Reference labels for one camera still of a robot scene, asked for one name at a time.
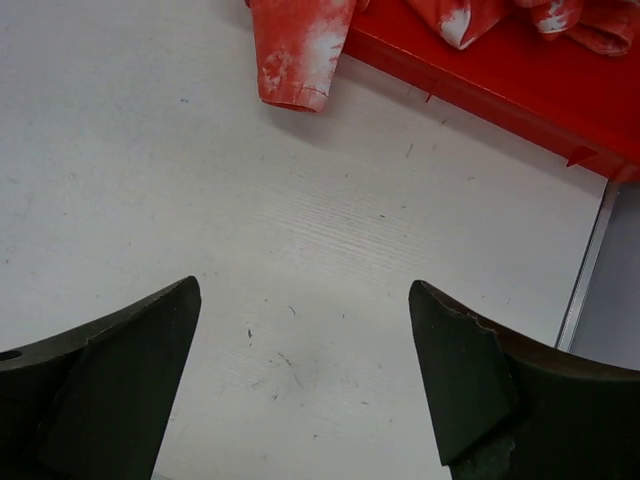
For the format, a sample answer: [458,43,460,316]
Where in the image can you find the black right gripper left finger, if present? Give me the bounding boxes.
[1,276,201,479]

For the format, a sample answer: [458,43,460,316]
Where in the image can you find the red plastic tray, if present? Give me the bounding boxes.
[344,1,639,183]

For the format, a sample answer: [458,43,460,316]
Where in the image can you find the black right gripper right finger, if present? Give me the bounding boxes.
[408,280,639,479]

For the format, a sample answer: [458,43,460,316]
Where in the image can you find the aluminium table edge rail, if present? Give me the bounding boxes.
[555,181,620,352]

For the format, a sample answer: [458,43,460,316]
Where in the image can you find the red white tie-dye trousers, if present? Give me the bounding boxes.
[247,0,639,113]

